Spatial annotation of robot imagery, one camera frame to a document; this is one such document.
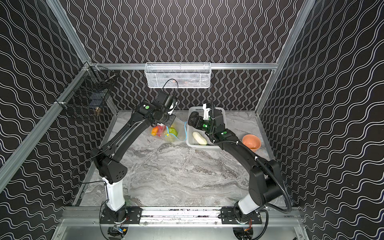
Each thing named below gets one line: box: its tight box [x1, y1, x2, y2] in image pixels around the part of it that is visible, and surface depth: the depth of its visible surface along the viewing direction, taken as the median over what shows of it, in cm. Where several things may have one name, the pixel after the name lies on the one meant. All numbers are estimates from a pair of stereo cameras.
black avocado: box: [188, 111, 201, 124], surface depth 82 cm
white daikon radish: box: [192, 131, 208, 146], surface depth 102 cm
